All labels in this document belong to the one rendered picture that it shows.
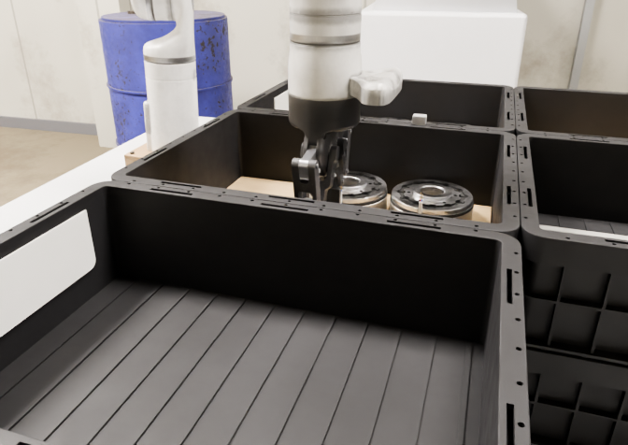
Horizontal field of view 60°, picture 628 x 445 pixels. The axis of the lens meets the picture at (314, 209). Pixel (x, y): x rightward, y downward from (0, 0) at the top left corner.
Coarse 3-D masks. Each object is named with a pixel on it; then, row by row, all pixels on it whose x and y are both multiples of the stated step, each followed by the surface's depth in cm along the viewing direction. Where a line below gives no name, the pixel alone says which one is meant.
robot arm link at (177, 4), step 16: (160, 0) 91; (176, 0) 91; (192, 0) 94; (160, 16) 94; (176, 16) 94; (192, 16) 95; (176, 32) 95; (192, 32) 96; (144, 48) 96; (160, 48) 94; (176, 48) 94; (192, 48) 97
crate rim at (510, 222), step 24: (216, 120) 75; (360, 120) 75; (168, 144) 65; (504, 144) 65; (144, 168) 59; (504, 168) 57; (216, 192) 51; (240, 192) 51; (504, 192) 51; (384, 216) 47; (408, 216) 47; (432, 216) 47; (504, 216) 47
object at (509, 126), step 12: (420, 84) 99; (432, 84) 98; (444, 84) 98; (456, 84) 97; (468, 84) 96; (480, 84) 96; (492, 84) 96; (264, 96) 88; (504, 96) 90; (240, 108) 81; (252, 108) 80; (264, 108) 80; (504, 108) 81; (372, 120) 75; (384, 120) 75; (396, 120) 75; (504, 120) 75
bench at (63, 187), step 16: (128, 144) 139; (96, 160) 128; (112, 160) 128; (64, 176) 119; (80, 176) 119; (96, 176) 119; (32, 192) 111; (48, 192) 111; (64, 192) 111; (0, 208) 103; (16, 208) 103; (32, 208) 103; (0, 224) 97; (16, 224) 97
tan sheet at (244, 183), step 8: (232, 184) 80; (240, 184) 80; (248, 184) 80; (256, 184) 80; (264, 184) 80; (272, 184) 80; (280, 184) 80; (288, 184) 80; (256, 192) 77; (264, 192) 77; (272, 192) 77; (280, 192) 77; (288, 192) 77; (480, 208) 72; (488, 208) 72; (472, 216) 70; (480, 216) 70; (488, 216) 70
